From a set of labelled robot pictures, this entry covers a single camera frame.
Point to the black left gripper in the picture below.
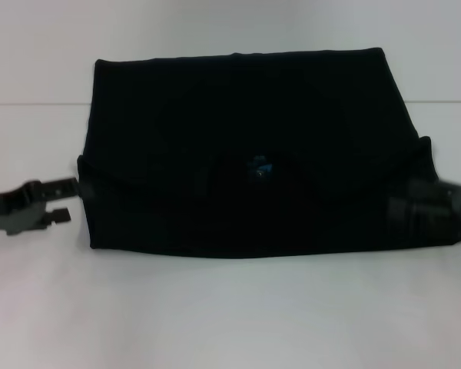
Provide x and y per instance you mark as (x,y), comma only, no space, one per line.
(15,207)

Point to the black shirt with FREE print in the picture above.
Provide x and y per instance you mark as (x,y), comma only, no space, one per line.
(253,115)

